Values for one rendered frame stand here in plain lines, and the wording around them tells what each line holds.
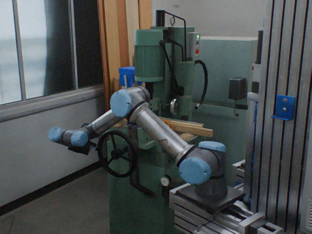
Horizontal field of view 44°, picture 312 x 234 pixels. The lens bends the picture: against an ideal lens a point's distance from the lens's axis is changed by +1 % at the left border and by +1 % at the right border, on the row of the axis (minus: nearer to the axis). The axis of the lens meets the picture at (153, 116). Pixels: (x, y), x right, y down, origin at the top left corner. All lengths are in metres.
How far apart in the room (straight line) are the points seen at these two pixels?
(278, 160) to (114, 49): 2.52
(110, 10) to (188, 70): 1.59
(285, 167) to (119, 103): 0.73
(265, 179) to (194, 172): 0.35
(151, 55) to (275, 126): 0.96
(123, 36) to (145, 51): 1.74
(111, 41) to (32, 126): 1.14
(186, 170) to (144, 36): 1.01
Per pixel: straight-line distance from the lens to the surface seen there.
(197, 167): 1.50
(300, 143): 1.59
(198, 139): 2.26
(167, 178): 2.20
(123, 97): 1.59
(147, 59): 2.28
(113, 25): 3.84
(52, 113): 3.51
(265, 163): 1.69
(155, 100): 2.41
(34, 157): 3.46
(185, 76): 2.44
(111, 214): 2.67
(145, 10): 4.31
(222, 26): 4.63
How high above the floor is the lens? 1.58
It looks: 15 degrees down
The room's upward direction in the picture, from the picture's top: straight up
